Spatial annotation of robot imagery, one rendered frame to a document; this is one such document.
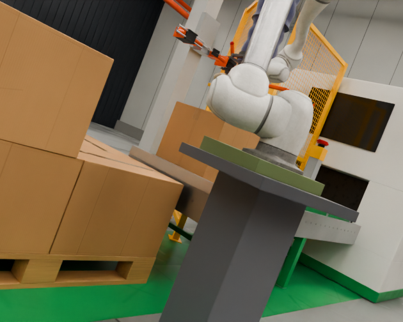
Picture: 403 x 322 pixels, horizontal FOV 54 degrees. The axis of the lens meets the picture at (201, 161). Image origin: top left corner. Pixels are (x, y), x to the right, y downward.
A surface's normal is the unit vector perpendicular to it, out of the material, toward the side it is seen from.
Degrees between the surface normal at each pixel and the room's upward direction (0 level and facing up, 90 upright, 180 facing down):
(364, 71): 90
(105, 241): 90
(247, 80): 77
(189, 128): 90
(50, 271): 90
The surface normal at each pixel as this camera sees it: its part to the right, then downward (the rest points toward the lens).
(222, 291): 0.52, 0.24
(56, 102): 0.69, 0.30
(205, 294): -0.77, -0.28
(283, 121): 0.00, 0.10
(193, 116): -0.61, -0.21
